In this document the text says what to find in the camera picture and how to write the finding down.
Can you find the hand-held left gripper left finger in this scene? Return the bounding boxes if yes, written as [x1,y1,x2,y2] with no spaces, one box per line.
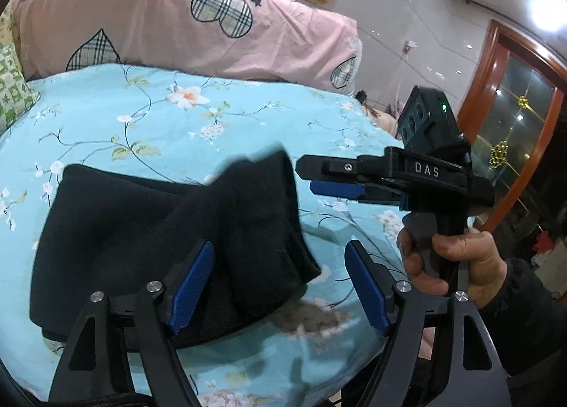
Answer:
[48,239,216,407]

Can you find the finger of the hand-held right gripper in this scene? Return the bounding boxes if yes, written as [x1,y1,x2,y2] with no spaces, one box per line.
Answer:
[296,154,391,180]
[309,180,402,204]

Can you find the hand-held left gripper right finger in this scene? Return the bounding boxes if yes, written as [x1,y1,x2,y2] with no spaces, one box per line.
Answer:
[344,239,510,407]

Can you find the black pants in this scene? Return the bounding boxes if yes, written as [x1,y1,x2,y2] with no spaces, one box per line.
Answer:
[29,141,322,348]

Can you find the person's right forearm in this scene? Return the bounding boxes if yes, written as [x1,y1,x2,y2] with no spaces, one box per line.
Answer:
[476,256,567,390]

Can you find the person's right hand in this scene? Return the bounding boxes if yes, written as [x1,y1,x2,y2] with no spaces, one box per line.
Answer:
[396,225,510,308]

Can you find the wooden door with glass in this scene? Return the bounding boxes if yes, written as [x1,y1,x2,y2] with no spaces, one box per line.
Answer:
[456,19,567,231]

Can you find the blue floral bedsheet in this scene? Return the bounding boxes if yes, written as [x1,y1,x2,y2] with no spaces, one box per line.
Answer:
[0,62,426,407]

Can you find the dark curtain rod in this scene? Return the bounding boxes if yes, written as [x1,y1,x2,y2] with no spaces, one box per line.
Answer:
[461,0,528,22]

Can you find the pink quilt with heart prints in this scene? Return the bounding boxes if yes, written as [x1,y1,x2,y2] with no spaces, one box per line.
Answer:
[9,0,364,95]

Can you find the green checked pillow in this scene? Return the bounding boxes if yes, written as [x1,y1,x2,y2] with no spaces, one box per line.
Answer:
[0,43,41,135]

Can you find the yellow printed pillow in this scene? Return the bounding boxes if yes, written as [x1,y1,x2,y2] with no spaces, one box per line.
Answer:
[0,4,23,80]

